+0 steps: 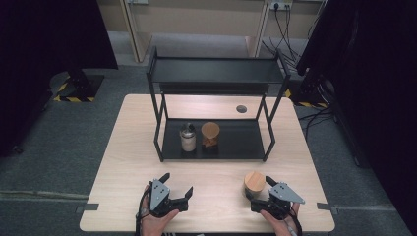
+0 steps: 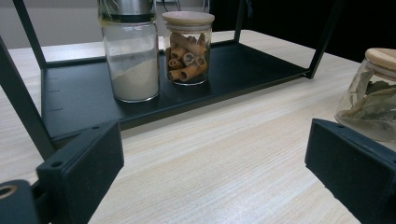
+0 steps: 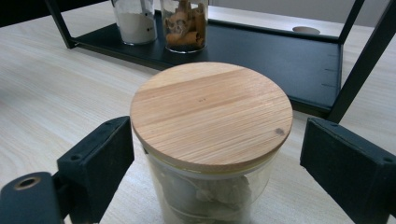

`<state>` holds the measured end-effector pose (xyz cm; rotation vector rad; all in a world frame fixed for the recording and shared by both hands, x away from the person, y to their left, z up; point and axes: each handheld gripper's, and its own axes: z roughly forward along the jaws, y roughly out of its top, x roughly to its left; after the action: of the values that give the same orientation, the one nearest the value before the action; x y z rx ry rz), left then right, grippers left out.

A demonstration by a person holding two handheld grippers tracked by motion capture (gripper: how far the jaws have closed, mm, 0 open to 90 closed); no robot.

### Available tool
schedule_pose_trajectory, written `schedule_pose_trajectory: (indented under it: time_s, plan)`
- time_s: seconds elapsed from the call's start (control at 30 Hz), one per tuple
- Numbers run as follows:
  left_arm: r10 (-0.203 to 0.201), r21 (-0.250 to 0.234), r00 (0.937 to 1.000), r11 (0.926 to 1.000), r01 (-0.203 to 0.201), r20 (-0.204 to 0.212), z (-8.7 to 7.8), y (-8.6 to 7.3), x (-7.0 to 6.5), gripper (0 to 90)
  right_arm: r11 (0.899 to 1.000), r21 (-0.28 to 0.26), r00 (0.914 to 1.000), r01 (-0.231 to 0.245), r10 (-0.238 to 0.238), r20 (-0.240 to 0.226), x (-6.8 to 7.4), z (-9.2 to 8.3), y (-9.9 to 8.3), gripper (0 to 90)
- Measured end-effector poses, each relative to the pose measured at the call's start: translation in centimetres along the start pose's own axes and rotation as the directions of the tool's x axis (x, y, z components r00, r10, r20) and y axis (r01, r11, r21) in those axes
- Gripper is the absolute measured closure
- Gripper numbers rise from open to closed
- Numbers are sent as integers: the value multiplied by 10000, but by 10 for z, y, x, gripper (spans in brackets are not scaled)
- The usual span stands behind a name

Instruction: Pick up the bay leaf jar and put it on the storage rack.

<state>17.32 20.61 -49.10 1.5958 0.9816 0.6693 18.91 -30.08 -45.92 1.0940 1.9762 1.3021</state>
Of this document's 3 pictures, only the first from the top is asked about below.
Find pale jar with wooden lid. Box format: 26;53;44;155
242;170;267;200

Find glass jar with metal lid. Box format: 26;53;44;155
179;122;198;153

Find right hand-held gripper cable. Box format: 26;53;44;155
284;206;304;236

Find person's right hand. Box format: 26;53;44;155
260;202;301;236

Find black curtain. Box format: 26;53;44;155
295;0;417;236
0;0;119;158

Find brown jar with wooden lid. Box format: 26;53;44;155
200;121;221;149

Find left hand-held gripper cable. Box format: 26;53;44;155
134;187;152;236

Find hand-held gripper cable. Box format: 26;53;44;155
284;206;304;236
134;187;152;236

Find grey table edge bracket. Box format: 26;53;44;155
75;203;100;214
316;202;339;216

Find white wall power socket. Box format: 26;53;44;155
268;0;294;11

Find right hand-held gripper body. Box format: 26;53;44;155
250;182;306;221

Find person's left hand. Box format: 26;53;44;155
140;184;181;236

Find black power cables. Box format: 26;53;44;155
261;3;327;71

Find black metal two-tier shelf rack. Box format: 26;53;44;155
146;45;292;163

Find stand base with striped tape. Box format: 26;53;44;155
283;77;329;109
48;69;106;103

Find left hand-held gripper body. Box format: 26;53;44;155
148;178;190;218

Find black floor cables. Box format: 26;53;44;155
296;105;336;140

